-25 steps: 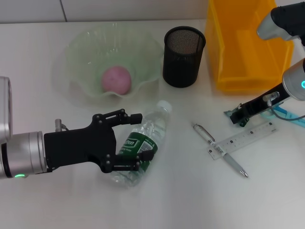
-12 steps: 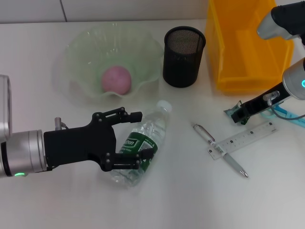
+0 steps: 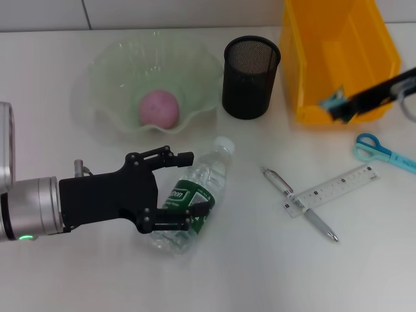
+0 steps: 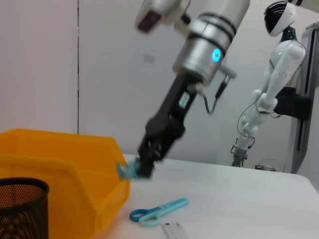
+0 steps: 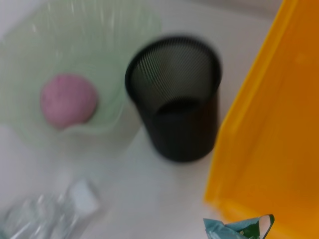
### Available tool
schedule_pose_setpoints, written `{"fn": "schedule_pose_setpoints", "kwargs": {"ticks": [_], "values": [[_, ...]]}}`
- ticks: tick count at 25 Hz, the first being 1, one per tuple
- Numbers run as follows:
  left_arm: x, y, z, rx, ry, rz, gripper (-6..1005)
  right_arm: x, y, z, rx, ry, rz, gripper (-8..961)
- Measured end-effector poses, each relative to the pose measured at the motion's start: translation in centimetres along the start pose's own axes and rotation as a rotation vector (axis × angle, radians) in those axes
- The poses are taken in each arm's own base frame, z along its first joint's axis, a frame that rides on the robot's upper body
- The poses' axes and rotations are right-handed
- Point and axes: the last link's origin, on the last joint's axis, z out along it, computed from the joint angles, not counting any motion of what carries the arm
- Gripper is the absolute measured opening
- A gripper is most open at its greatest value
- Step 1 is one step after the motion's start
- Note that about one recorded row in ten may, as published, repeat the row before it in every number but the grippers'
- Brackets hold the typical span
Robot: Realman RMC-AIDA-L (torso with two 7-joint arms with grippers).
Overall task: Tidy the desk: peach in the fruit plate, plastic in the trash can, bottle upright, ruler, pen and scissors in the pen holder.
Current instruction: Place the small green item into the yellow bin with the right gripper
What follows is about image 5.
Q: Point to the pink peach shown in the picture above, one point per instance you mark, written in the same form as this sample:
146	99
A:
68	99

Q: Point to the yellow plastic storage bin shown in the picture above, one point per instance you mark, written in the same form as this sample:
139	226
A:
271	124

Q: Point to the green glass fruit plate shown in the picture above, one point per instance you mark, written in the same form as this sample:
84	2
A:
87	49

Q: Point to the black mesh pen holder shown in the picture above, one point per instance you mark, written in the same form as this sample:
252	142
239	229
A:
179	129

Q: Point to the clear water bottle green label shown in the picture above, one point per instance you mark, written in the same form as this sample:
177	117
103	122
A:
49	216

